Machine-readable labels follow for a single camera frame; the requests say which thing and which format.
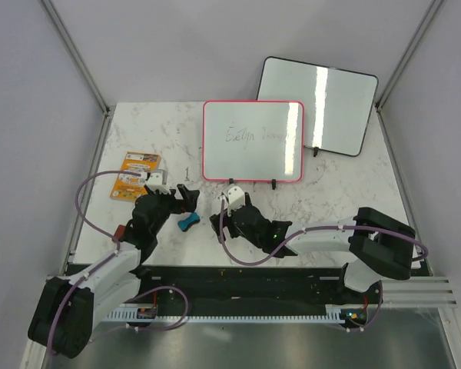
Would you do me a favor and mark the aluminium rail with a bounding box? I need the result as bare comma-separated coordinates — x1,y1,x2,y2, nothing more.
383,277,457,309

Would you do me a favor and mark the white slotted cable duct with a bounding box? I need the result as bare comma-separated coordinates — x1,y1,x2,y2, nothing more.
103,305,345,324

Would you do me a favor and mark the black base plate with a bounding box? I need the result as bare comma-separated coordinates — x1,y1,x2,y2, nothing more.
139,266,380,316

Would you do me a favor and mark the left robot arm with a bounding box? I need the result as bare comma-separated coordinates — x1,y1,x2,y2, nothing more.
28,184,200,358

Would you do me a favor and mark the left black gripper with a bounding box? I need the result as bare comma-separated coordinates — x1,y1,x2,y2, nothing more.
144,183,198,235

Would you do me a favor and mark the black framed whiteboard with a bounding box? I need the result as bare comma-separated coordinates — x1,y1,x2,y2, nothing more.
257,56,379,157

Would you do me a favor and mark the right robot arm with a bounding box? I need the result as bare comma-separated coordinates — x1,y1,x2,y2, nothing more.
210,196,416,303

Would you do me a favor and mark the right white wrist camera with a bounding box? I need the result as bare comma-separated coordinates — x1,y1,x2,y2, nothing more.
218,184,246,215

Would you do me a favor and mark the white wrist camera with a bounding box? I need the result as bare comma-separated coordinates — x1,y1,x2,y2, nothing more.
140,169,170,194
218,184,246,215

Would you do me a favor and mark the blue whiteboard eraser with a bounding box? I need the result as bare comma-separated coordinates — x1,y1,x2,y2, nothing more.
177,212,201,232

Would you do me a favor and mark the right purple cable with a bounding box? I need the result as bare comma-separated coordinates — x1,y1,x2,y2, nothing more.
218,199,429,267

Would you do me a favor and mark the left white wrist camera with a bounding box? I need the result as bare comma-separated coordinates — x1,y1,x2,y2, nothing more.
140,169,170,194

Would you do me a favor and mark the pink framed whiteboard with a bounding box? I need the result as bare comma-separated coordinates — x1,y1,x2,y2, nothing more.
201,100,305,183

